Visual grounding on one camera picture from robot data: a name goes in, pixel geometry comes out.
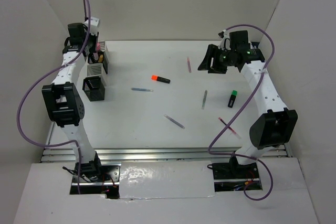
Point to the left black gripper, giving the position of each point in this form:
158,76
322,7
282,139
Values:
95,38

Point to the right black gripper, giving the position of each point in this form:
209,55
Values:
205,65

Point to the pink orange capped marker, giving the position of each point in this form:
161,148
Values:
100,60

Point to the orange capped black highlighter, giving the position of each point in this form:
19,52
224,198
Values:
160,79

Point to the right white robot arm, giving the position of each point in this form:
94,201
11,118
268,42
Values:
239,42

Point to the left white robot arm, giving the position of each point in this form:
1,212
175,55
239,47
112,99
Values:
63,102

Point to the far white slotted container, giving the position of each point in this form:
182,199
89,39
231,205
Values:
103,47

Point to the white slotted container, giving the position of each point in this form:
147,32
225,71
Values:
97,70
103,47

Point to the far black slotted container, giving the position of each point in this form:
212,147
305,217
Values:
94,59

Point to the black slotted container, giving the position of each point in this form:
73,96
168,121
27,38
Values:
94,88
94,59

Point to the pink pen refill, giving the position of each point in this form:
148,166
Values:
189,65

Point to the grey green pen refill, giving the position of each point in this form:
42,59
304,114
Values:
204,99

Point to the near white slotted container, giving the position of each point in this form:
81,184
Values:
97,70

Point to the green capped black highlighter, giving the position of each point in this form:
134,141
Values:
232,98

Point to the near black slotted container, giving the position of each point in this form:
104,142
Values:
94,88

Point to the blue pen refill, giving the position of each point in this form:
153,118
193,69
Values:
142,89

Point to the red pen refill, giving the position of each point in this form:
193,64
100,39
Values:
233,131

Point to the purple pen refill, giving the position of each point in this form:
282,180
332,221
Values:
174,121

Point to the white foil cover plate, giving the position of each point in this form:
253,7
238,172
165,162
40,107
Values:
166,180

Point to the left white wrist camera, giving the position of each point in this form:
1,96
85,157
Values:
93,24

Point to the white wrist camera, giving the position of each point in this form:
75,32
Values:
93,24
224,39

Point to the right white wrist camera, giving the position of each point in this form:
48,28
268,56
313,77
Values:
224,39

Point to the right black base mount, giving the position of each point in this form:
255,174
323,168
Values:
231,176

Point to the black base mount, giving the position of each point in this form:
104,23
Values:
106,184
231,176

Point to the aluminium right rail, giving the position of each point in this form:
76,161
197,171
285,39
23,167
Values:
275,123

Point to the aluminium rail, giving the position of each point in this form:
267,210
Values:
275,123
134,155

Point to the aluminium front rail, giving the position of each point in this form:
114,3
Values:
134,155

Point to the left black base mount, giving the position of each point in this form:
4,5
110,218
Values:
106,184

